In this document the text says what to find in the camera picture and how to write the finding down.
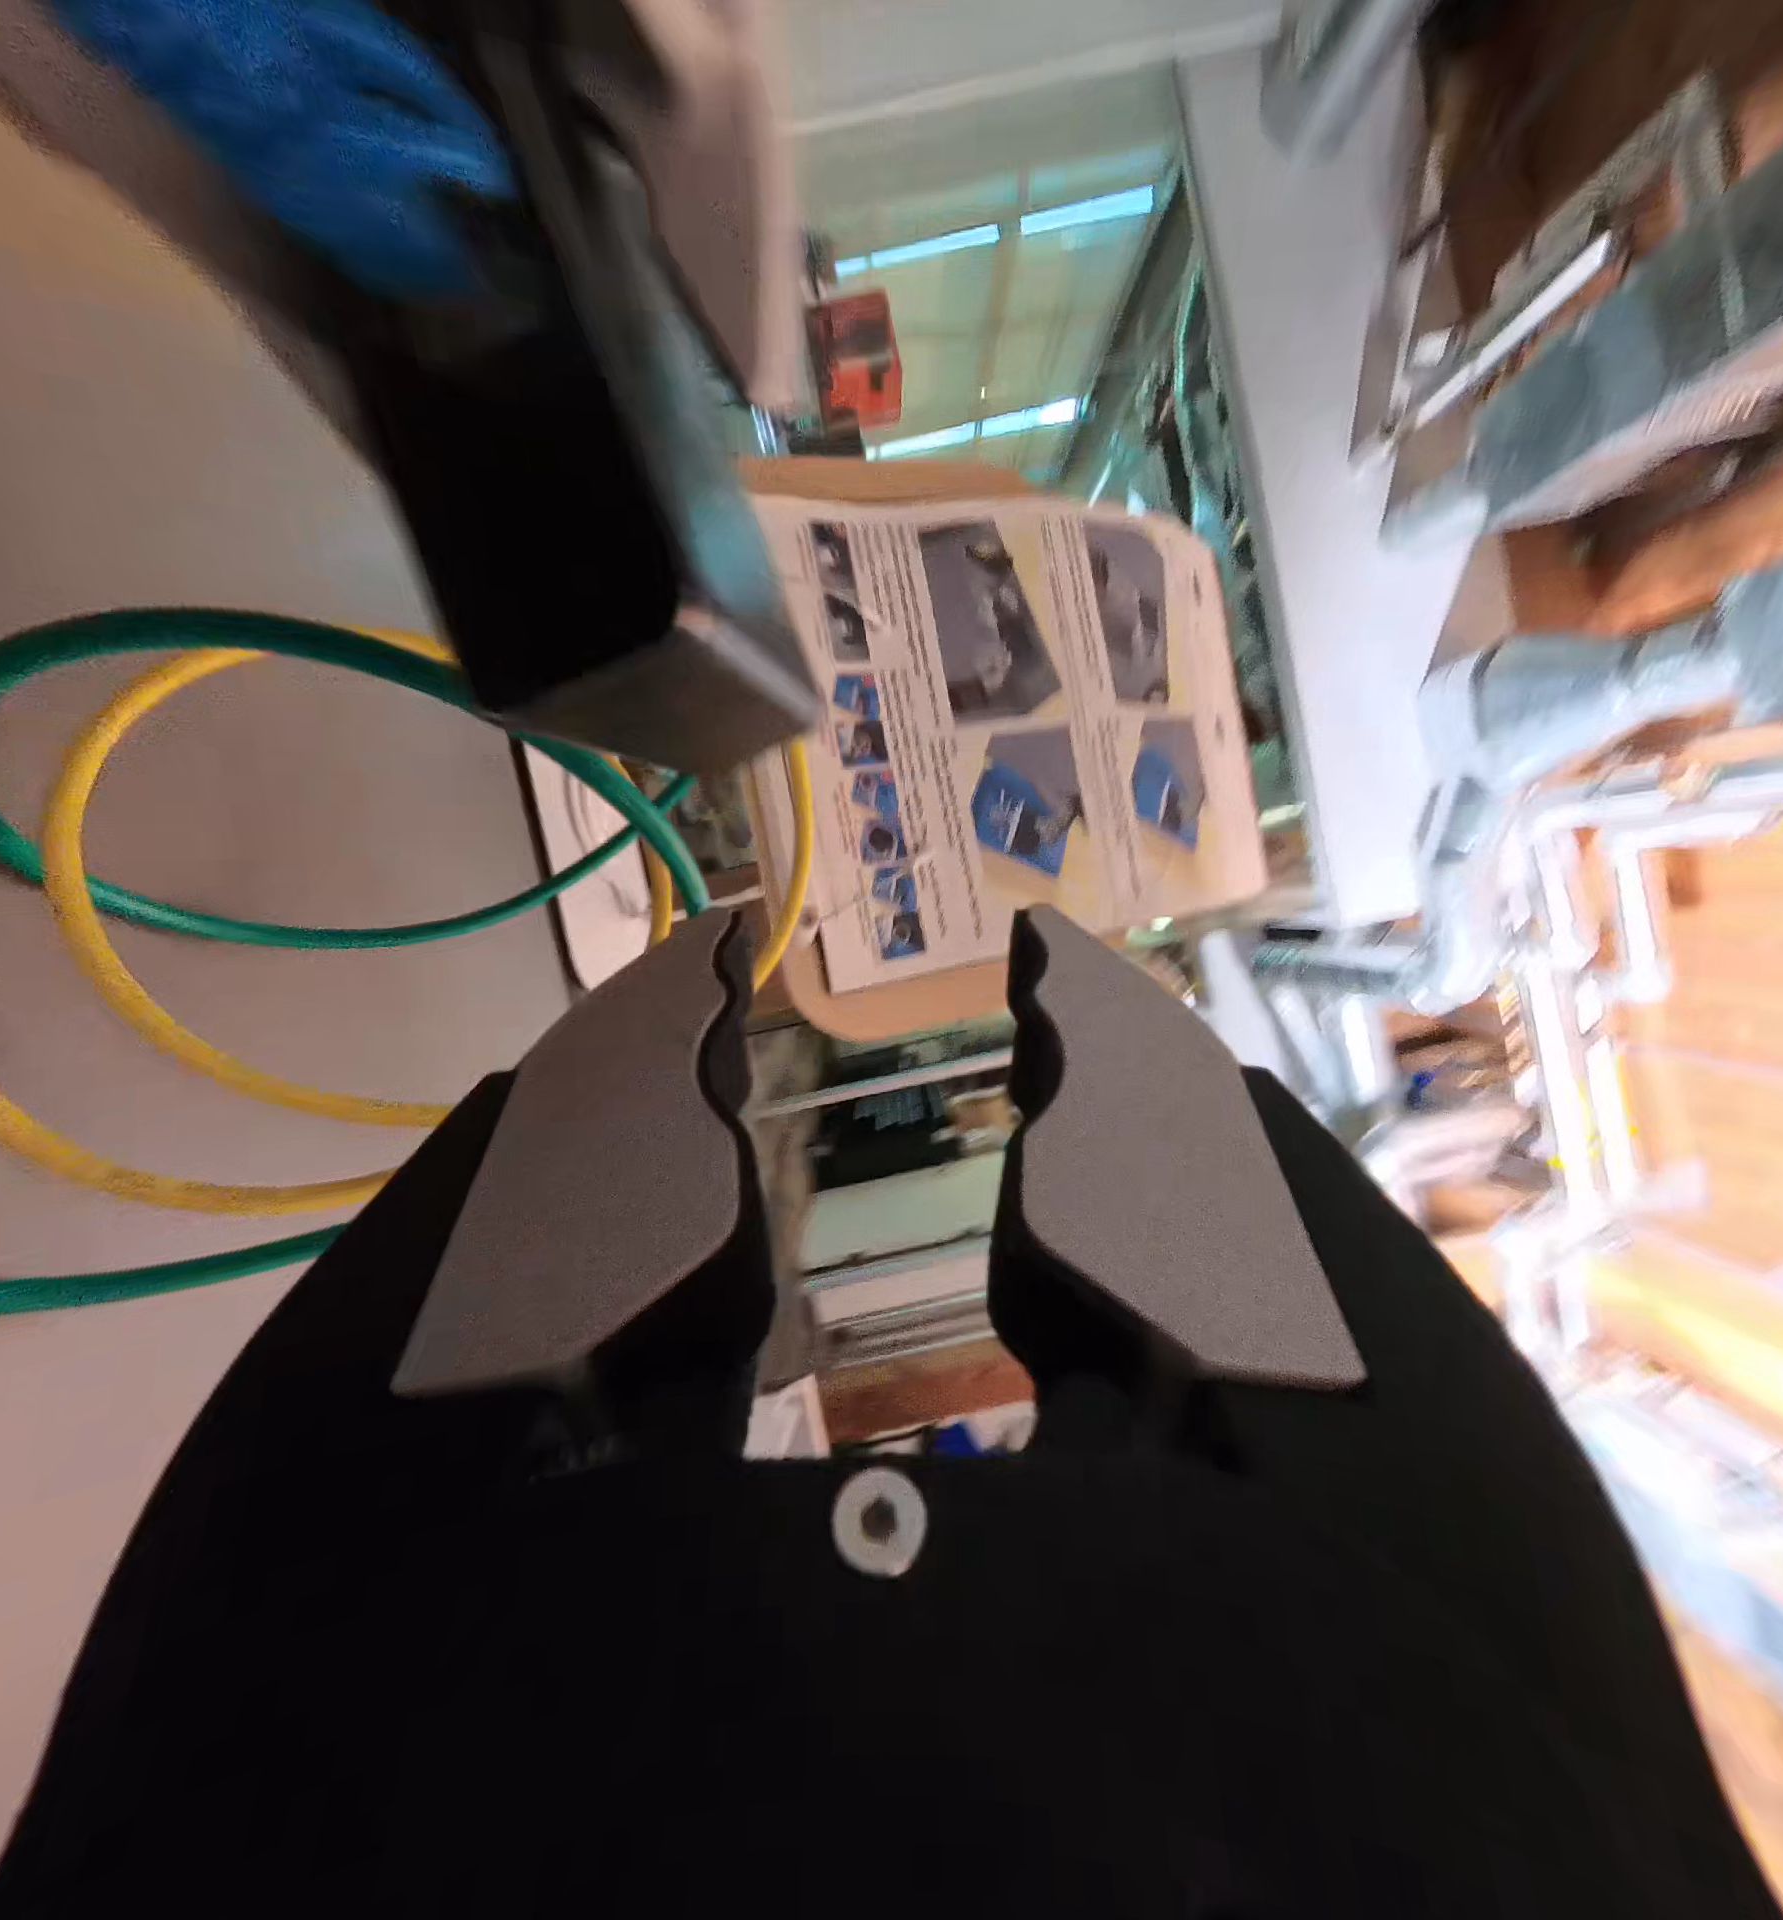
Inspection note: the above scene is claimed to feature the grey rectangular duct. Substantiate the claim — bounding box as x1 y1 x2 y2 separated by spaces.
1387 91 1783 782

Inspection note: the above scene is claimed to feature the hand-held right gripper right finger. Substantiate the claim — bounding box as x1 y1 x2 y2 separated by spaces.
987 903 1367 1393

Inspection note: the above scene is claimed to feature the yellow ethernet cable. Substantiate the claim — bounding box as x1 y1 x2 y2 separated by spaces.
0 631 817 1219

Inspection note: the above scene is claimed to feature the blue ethernet cable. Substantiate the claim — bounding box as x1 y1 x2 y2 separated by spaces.
57 0 521 303

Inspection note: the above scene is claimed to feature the orange 3D printer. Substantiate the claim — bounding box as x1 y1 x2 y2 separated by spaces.
806 291 906 430

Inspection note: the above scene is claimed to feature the green ethernet cable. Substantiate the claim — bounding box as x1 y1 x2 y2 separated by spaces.
0 608 713 1322

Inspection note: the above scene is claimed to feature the wooden display board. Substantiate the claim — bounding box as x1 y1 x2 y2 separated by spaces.
736 454 1271 1047

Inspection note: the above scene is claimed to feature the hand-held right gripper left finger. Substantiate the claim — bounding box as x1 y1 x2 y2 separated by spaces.
388 903 776 1396

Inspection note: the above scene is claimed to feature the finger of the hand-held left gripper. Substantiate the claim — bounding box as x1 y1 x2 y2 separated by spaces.
633 0 804 412
0 0 400 456

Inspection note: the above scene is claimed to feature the black ethernet switch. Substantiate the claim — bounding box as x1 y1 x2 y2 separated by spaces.
328 0 822 770

